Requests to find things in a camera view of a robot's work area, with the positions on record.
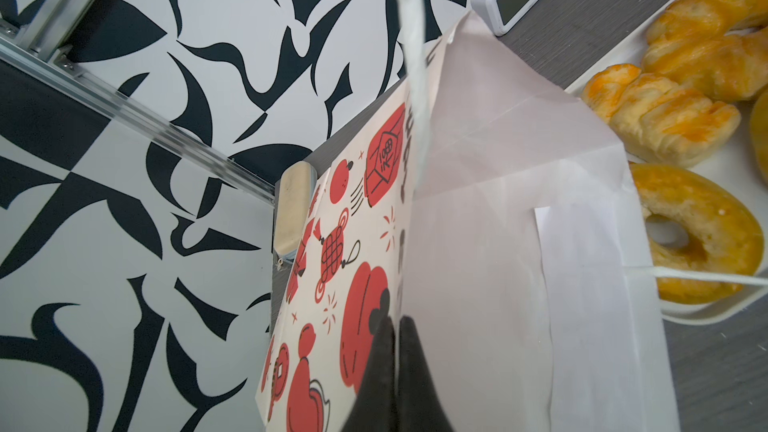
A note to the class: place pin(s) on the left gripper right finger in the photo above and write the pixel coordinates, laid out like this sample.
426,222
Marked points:
419,407

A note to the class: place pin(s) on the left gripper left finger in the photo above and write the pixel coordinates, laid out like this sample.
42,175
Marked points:
375,406

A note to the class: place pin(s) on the red white paper bag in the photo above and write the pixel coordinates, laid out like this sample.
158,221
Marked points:
494,209

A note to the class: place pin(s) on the fake plain donut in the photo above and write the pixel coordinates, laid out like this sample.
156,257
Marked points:
723,235

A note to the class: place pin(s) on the fake croissant bread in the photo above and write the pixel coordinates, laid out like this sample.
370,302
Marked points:
658,119

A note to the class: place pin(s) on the small fake bread roll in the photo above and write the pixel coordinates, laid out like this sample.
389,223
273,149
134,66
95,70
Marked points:
758,129

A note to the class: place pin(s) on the fake twisted bread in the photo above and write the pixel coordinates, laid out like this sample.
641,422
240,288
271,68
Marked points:
717,46

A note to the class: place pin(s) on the beige glasses case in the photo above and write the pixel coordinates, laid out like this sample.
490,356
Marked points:
295,190

